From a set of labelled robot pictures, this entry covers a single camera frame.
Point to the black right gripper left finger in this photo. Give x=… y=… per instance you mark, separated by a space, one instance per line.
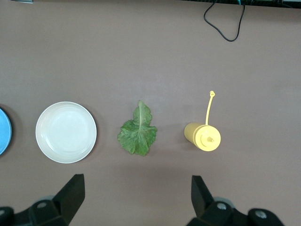
x=70 y=200

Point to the yellow squeeze bottle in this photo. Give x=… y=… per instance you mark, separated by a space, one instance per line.
x=204 y=139

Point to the green lettuce leaf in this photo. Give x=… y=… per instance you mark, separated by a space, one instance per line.
x=138 y=136

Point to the blue plate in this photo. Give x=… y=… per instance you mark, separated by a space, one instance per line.
x=3 y=131

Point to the beige plate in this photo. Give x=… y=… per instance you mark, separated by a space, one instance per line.
x=66 y=132

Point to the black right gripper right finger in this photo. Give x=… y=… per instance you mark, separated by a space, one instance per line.
x=204 y=202

